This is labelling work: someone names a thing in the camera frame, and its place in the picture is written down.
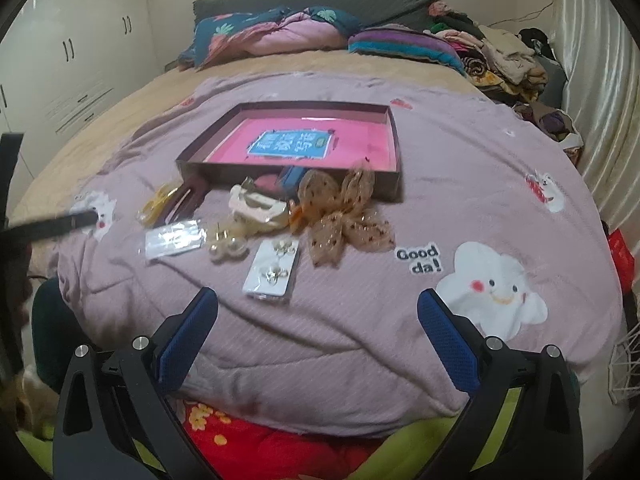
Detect brown hair claw clip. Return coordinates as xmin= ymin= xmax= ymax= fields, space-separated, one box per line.
xmin=157 ymin=180 xmax=208 ymax=223

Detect shallow brown cardboard box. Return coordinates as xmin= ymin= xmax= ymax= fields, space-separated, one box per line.
xmin=175 ymin=101 xmax=403 ymax=203

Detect white wire basket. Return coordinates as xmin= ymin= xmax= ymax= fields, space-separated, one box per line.
xmin=607 ymin=330 xmax=640 ymax=406

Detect yellow rings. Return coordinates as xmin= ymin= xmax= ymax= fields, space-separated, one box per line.
xmin=137 ymin=185 xmax=183 ymax=226

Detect small blue box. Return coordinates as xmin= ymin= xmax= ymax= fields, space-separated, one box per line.
xmin=277 ymin=166 xmax=311 ymax=193

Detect blue strawberry print quilt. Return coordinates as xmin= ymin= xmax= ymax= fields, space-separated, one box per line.
xmin=177 ymin=5 xmax=363 ymax=68

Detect purple printed blanket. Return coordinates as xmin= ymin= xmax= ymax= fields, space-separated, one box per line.
xmin=55 ymin=72 xmax=626 ymax=441

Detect white wardrobe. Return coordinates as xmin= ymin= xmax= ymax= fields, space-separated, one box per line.
xmin=0 ymin=0 xmax=151 ymax=136

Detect dark teal cloth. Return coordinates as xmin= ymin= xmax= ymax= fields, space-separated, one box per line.
xmin=32 ymin=277 xmax=86 ymax=391

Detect long white earring card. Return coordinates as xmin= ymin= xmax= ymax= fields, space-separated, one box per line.
xmin=241 ymin=238 xmax=301 ymax=306

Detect red bag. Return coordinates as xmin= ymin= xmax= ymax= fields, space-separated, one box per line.
xmin=607 ymin=227 xmax=640 ymax=291

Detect cream satin curtain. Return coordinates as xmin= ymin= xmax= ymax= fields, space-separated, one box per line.
xmin=550 ymin=0 xmax=640 ymax=241

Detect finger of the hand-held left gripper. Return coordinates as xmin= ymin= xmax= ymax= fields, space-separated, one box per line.
xmin=0 ymin=209 xmax=97 ymax=249

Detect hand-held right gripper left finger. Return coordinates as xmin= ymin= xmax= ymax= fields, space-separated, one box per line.
xmin=52 ymin=287 xmax=221 ymax=480

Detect pink book with blue label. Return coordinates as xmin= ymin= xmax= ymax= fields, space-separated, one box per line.
xmin=202 ymin=117 xmax=393 ymax=173

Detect orange spiral hair clip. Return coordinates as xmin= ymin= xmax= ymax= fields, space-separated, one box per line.
xmin=287 ymin=200 xmax=306 ymax=233

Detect white hair claw clip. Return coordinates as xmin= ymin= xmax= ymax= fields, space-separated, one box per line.
xmin=228 ymin=185 xmax=291 ymax=233

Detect beige tulle bow hair clip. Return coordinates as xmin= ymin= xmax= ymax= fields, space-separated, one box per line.
xmin=297 ymin=165 xmax=396 ymax=267

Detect red floral pants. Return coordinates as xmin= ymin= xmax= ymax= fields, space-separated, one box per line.
xmin=182 ymin=400 xmax=401 ymax=480

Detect white earring card packet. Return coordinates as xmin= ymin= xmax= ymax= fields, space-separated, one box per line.
xmin=144 ymin=219 xmax=207 ymax=262

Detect lime green cloth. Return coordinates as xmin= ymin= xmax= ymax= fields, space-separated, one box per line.
xmin=20 ymin=390 xmax=526 ymax=480

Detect pile of clothes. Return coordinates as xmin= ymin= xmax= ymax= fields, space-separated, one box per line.
xmin=425 ymin=0 xmax=583 ymax=161

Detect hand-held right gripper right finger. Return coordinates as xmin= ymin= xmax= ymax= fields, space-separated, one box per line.
xmin=417 ymin=288 xmax=586 ymax=480

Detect striped folded blanket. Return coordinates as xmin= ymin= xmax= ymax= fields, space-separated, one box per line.
xmin=347 ymin=27 xmax=466 ymax=73

